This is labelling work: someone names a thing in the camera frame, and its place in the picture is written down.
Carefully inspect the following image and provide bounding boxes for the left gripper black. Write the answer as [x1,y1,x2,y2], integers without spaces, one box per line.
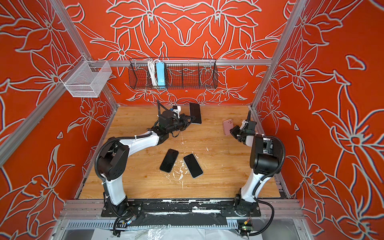
[166,114,195,135]

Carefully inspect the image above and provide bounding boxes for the pink phone case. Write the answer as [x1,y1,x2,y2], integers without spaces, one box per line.
[223,119,234,136]

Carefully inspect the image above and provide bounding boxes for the phone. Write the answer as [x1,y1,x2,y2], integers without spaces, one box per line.
[189,103,202,124]

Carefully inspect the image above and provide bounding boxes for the black smartphone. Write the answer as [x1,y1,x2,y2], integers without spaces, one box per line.
[160,149,179,173]
[183,154,203,178]

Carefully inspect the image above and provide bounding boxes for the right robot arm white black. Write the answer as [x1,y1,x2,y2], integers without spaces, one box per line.
[230,111,286,217]

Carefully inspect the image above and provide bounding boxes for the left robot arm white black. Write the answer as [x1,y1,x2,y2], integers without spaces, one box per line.
[95,102,196,219]

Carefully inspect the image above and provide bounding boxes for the blue box in basket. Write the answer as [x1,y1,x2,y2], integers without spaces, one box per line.
[156,62,166,89]

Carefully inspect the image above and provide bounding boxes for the small green circuit board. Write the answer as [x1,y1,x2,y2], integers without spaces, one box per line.
[238,220,254,237]

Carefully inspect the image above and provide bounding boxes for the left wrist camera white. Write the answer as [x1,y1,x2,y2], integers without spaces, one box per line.
[171,106,181,118]

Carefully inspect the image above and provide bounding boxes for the black wire wall basket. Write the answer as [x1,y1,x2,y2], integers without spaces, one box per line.
[128,58,219,90]

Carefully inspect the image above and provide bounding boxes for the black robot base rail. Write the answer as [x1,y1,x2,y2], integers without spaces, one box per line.
[101,199,261,227]

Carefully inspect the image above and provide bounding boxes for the white mesh wall basket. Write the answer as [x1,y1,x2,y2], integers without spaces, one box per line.
[60,61,112,98]

